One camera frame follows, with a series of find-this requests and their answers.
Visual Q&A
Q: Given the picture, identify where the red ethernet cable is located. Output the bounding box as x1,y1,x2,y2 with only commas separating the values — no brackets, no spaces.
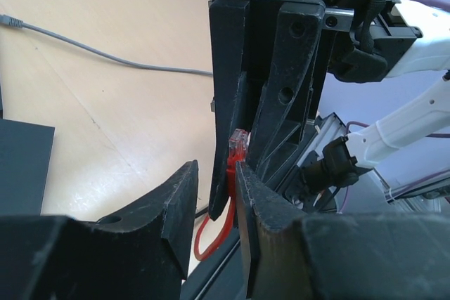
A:
195,128,251,261

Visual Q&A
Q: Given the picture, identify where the black network switch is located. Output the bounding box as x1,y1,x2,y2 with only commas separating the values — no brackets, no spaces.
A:
0,83,4,119
1,119,55,216

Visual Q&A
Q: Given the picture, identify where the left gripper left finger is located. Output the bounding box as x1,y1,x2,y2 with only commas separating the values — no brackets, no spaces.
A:
1,160,198,299

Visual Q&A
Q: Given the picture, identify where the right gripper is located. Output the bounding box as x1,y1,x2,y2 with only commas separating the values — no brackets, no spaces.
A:
207,0,338,223

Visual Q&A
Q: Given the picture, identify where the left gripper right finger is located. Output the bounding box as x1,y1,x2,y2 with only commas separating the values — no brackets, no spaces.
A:
236,162,449,299

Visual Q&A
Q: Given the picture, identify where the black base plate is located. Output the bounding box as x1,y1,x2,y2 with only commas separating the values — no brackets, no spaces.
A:
180,230,245,300

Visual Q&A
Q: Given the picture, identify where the grey ethernet cable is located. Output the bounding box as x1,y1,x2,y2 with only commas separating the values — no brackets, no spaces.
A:
0,13,214,77

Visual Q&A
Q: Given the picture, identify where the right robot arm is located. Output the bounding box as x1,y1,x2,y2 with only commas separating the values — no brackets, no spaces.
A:
208,0,449,219

